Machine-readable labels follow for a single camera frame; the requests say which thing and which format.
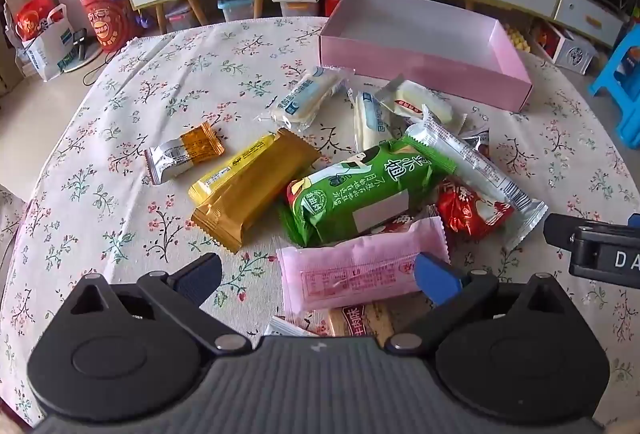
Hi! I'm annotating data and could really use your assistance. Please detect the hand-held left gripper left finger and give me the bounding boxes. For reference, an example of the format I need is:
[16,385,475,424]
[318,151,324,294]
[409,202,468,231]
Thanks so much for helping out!
[65,253,252,356]

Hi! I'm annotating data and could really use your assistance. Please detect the floral tablecloth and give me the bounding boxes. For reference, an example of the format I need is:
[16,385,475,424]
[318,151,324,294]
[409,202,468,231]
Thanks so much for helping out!
[0,16,640,434]

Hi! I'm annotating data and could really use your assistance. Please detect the green snack packet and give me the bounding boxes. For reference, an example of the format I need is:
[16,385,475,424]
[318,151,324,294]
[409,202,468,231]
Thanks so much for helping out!
[280,137,458,247]

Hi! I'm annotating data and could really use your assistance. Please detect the brown cracker packet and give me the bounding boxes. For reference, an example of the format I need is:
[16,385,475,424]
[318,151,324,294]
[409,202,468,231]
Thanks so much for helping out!
[327,301,418,349]

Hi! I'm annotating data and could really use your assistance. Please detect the clear storage bin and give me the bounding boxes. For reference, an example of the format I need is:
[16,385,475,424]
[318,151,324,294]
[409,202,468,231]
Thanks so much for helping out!
[272,0,326,18]

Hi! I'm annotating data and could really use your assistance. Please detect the red round-print bag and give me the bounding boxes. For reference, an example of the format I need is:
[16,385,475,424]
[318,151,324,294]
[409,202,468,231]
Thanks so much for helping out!
[80,0,146,53]

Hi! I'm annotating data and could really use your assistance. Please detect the cream cake packet red label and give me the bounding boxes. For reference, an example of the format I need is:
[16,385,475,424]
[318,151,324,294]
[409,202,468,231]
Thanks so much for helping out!
[375,74,468,135]

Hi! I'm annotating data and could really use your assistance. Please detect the white shopping bag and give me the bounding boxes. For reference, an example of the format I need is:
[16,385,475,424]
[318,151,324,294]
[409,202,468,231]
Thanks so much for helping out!
[20,4,88,82]

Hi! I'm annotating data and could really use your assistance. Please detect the yellow snack packet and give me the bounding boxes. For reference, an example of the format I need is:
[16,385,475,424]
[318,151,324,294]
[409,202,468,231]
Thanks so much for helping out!
[188,134,281,207]

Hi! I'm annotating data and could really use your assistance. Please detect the yellow egg tray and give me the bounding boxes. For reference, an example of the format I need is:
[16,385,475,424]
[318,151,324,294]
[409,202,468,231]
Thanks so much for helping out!
[502,24,533,55]

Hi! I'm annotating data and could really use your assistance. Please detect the pink storage bin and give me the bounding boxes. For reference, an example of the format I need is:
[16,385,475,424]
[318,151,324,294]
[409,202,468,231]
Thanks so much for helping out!
[165,4,194,33]

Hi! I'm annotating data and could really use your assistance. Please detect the long white snack packet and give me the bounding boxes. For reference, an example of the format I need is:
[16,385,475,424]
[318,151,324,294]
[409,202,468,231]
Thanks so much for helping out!
[404,106,549,251]

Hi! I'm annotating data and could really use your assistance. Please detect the white bread packet blue label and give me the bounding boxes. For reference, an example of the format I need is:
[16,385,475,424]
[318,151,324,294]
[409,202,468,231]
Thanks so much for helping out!
[347,88,401,155]
[260,66,355,132]

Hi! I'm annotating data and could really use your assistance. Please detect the gold snack packet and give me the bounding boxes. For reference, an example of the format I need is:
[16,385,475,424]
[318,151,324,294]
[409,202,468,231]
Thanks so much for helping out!
[191,129,322,255]

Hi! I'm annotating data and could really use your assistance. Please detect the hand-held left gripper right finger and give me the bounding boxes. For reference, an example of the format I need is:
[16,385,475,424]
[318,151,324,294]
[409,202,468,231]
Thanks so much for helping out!
[389,253,573,355]

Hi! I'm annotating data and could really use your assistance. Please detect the white printed box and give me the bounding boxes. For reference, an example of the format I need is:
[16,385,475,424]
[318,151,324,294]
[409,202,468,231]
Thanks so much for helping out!
[530,21,598,75]

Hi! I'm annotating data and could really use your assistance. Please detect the silver and orange snack packet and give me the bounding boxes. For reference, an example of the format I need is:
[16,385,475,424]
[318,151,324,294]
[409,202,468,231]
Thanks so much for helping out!
[145,123,226,186]

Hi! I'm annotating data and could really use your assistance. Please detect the white packet red print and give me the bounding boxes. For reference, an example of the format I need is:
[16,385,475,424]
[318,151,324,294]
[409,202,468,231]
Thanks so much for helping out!
[262,311,331,339]

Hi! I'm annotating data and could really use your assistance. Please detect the red gift bag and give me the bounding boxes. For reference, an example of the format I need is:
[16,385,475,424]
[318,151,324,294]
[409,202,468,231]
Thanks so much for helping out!
[15,0,57,40]

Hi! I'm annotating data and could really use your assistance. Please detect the blue plastic stool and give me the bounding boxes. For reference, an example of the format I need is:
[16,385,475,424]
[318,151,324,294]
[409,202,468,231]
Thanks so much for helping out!
[587,34,640,152]

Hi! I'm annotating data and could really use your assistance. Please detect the pink cardboard box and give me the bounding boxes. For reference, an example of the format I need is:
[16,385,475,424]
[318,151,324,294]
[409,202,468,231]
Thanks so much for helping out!
[318,0,532,113]

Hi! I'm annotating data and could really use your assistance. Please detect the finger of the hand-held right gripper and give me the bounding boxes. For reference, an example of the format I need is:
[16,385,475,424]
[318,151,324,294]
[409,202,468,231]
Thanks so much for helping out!
[544,213,581,257]

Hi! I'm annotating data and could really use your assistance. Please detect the pink snack packet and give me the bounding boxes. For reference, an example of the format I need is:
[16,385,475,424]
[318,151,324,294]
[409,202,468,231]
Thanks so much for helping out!
[276,215,450,317]

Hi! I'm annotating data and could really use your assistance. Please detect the silver packet blue triangles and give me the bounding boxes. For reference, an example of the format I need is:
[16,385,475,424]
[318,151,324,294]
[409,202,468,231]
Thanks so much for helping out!
[457,125,492,161]

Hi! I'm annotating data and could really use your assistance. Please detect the blue-lid storage bin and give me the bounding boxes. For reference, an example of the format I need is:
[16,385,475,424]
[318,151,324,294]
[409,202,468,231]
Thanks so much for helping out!
[217,0,257,23]

